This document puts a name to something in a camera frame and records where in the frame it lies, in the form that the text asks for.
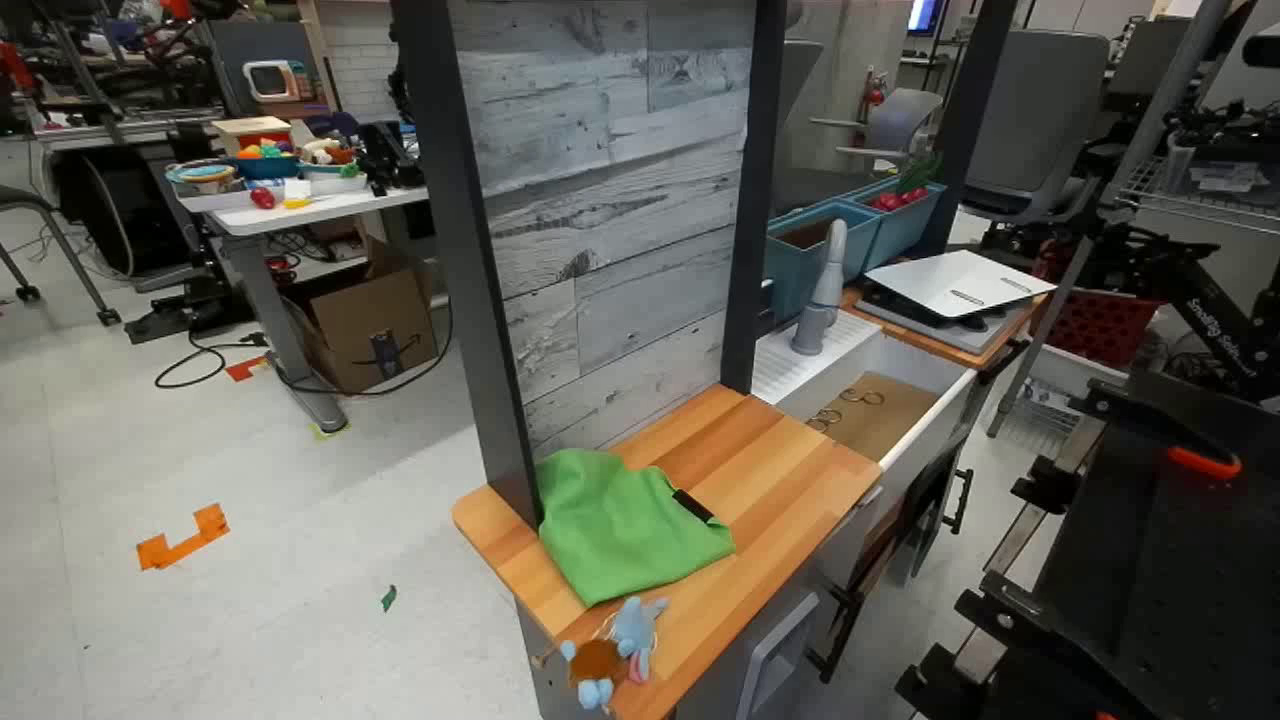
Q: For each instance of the black angled frame post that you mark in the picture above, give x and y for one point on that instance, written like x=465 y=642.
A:
x=960 y=123

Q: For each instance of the white desk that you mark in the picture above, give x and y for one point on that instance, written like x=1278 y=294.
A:
x=302 y=214

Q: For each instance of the wooden toy box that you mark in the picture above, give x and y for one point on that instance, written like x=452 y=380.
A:
x=249 y=130

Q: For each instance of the small wooden side table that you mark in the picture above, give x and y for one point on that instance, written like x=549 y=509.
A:
x=960 y=347

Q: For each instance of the grey wood grain panel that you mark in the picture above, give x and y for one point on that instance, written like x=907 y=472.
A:
x=606 y=200

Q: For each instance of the grey partition panel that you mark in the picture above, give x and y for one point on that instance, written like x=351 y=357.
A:
x=1036 y=114

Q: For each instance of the blue bowl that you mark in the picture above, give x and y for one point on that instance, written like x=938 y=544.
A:
x=265 y=164

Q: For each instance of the blue and brown plush toy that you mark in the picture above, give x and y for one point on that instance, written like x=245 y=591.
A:
x=624 y=642

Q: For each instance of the small orange floor tape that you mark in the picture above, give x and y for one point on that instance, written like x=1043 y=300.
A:
x=245 y=370

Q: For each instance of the slim black frame post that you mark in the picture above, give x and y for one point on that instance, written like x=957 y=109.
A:
x=754 y=200

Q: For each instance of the green scrap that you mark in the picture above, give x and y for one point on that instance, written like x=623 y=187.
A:
x=388 y=599

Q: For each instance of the grey office chair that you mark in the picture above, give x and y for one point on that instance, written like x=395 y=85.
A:
x=907 y=123

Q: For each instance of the large blue plastic bin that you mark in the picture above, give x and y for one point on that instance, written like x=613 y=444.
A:
x=801 y=265

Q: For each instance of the small black object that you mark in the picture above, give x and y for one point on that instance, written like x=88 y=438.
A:
x=694 y=507

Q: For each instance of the red fire extinguisher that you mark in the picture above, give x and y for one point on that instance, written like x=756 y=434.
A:
x=873 y=91

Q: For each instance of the white flat board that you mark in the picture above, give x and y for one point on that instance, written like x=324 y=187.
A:
x=953 y=280

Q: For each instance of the thick black frame post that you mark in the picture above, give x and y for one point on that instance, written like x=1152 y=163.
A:
x=462 y=265

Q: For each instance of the red plastic crate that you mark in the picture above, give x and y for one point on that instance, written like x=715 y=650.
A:
x=1101 y=324

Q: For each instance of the cardboard box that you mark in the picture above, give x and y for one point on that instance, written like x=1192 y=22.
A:
x=367 y=324

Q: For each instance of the blue bin with red items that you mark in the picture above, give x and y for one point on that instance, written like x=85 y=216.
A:
x=901 y=224

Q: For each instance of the red toy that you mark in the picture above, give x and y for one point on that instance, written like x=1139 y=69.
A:
x=265 y=197

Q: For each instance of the black cart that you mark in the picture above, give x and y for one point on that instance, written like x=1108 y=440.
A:
x=1162 y=585

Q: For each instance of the green towel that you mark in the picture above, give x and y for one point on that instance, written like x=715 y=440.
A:
x=616 y=537

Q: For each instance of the yellow and white cup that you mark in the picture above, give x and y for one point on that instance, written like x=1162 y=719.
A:
x=297 y=192

